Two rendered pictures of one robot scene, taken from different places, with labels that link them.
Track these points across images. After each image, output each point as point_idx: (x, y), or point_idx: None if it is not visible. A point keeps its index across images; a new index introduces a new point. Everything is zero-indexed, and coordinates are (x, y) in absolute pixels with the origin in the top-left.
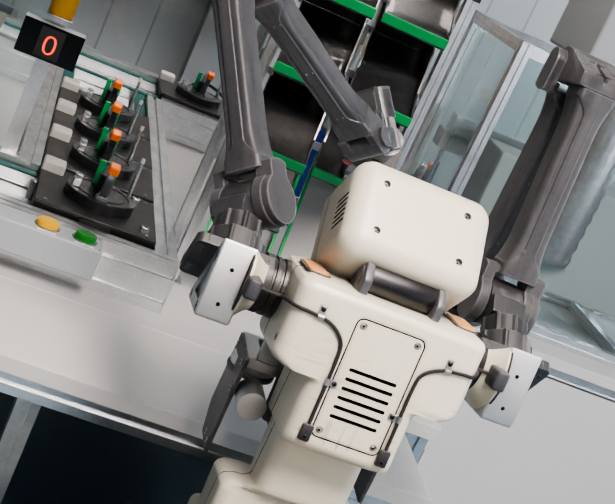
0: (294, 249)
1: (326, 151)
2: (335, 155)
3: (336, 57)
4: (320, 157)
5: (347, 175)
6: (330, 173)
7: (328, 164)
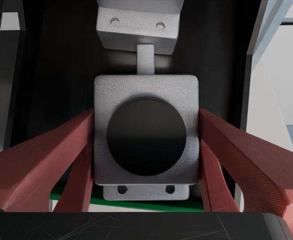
0: (98, 208)
1: (56, 43)
2: (87, 46)
3: None
4: (39, 83)
5: (114, 199)
6: (56, 195)
7: (67, 103)
